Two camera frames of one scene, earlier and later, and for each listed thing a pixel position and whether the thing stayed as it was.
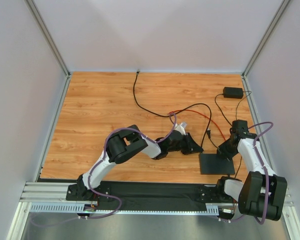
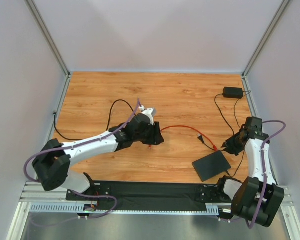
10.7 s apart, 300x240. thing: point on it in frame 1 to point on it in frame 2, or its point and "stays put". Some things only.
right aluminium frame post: (265, 38) stays put
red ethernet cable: (202, 115) to (214, 147)
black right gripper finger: (193, 147) to (158, 138)
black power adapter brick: (233, 92) stays put
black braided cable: (172, 113) to (110, 112)
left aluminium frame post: (34, 9) stays put
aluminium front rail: (45, 192) stays put
